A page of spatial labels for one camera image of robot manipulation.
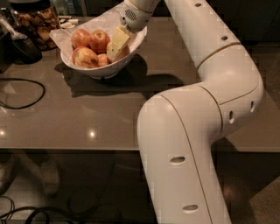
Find white items behind bowl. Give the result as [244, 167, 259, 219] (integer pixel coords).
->
[59, 17, 79, 29]

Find black cable on table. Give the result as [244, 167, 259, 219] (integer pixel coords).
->
[0, 77, 46, 110]

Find black round appliance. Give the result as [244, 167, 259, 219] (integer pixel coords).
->
[0, 14, 44, 65]

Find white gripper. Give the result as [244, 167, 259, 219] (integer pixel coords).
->
[107, 0, 152, 60]

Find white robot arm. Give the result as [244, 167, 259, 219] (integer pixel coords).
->
[108, 0, 263, 224]

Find black cables on floor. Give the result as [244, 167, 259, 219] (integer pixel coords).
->
[0, 163, 123, 224]

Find white ceramic bowl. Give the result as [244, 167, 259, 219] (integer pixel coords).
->
[59, 12, 148, 80]

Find white paper liner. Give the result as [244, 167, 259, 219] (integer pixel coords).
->
[50, 3, 145, 72]

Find glass jar of cookies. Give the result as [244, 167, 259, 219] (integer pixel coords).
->
[8, 0, 60, 51]

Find small red apple front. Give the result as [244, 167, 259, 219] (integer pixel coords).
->
[98, 53, 110, 67]

